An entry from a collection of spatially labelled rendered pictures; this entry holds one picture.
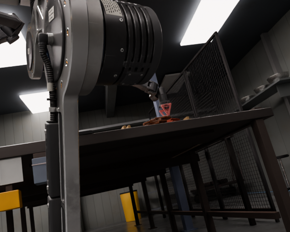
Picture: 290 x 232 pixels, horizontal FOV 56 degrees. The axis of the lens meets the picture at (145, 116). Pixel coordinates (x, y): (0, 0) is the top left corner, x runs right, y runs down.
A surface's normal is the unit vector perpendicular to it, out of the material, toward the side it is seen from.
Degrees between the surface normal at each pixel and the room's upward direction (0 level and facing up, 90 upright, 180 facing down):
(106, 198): 90
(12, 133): 90
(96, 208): 90
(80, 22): 111
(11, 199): 90
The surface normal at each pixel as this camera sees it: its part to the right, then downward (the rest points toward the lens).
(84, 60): 0.47, 0.49
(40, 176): 0.25, -0.32
